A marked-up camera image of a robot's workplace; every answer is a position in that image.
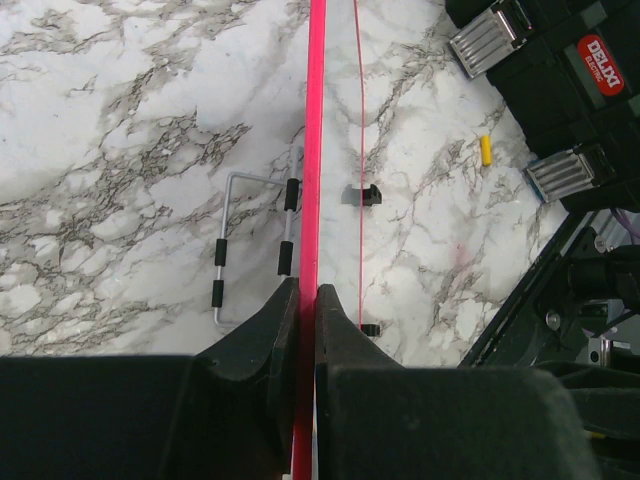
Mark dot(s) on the yellow marker cap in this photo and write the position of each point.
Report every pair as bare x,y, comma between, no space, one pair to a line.
486,150

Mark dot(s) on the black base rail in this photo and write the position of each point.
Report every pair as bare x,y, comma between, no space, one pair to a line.
566,316

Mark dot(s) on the pink framed whiteboard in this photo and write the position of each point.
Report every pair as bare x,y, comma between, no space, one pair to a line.
330,245

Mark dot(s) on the wire whiteboard stand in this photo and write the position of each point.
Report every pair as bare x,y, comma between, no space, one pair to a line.
254,249

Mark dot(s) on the black toolbox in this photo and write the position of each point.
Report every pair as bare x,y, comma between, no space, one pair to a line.
569,73

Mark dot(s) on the black whiteboard clip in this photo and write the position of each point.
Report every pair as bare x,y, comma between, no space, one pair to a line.
365,197
371,330

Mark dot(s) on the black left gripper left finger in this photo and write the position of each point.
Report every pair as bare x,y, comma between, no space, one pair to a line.
225,413

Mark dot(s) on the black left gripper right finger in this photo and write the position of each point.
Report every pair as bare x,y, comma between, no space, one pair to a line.
380,420

